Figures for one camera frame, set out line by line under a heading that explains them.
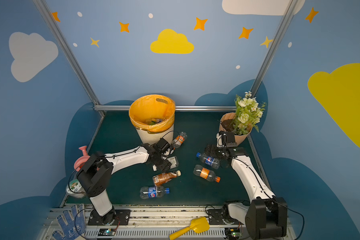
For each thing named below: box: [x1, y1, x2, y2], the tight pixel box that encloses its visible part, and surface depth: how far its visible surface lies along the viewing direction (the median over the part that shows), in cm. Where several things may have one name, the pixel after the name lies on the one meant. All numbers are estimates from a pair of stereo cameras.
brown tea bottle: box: [152, 170, 182, 186], surface depth 85 cm
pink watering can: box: [74, 145, 91, 172], surface depth 85 cm
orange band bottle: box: [193, 164, 221, 183], surface depth 87 cm
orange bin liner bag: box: [128, 94, 176, 133], surface depth 94 cm
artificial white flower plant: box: [221, 91, 267, 135], surface depth 88 cm
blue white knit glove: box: [52, 203, 86, 240], surface depth 73 cm
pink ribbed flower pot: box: [219, 112, 253, 146], surface depth 95 cm
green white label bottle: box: [166, 156, 179, 169], surface depth 93 cm
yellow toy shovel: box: [169, 217, 210, 240], surface depth 73 cm
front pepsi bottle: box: [139, 185, 171, 199], surface depth 80 cm
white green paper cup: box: [66, 179, 84, 194], surface depth 77 cm
